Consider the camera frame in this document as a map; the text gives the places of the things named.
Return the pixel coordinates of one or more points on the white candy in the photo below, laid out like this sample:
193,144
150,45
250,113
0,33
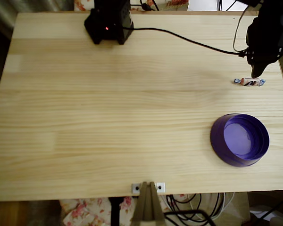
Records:
246,82

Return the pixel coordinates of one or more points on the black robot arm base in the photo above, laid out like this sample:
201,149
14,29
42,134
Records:
108,23

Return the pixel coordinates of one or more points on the purple bowl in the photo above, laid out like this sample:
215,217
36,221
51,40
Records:
238,139

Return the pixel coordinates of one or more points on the white box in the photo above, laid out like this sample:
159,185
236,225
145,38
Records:
202,4

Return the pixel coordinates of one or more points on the floral cloth with lace trim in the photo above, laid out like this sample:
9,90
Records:
174,3

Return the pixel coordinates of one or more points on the black table leg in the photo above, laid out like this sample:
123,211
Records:
115,212

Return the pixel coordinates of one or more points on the rose print fabric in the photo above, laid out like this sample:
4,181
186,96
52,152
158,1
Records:
85,212

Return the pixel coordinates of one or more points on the grey curtain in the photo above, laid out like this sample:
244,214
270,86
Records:
0,14

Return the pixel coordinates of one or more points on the black gripper camera mount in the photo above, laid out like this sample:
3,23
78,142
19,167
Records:
250,55

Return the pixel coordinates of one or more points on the metal mounting bracket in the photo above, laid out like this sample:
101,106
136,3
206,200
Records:
160,187

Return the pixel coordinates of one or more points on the camera stand post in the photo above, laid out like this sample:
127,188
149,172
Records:
147,207

